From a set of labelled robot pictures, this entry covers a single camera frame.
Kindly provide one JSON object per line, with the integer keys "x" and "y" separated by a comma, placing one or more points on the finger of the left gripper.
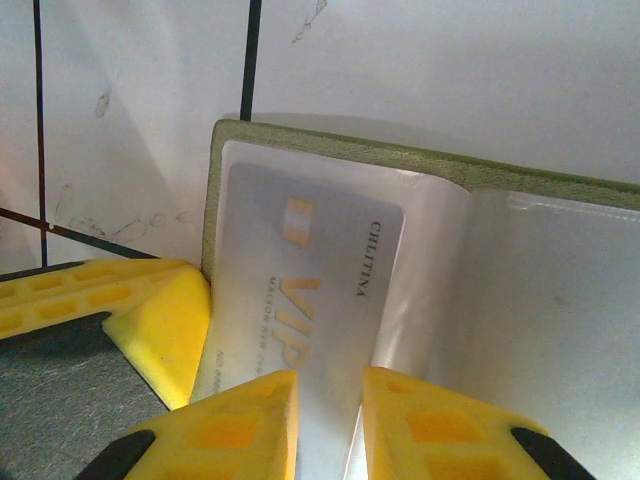
{"x": 165, "y": 325}

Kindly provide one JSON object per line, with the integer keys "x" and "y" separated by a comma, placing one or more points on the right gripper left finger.
{"x": 225, "y": 435}

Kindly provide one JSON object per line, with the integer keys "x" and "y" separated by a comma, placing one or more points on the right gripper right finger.
{"x": 440, "y": 440}

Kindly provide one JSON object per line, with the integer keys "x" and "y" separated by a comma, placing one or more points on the silver VIP card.
{"x": 340, "y": 260}

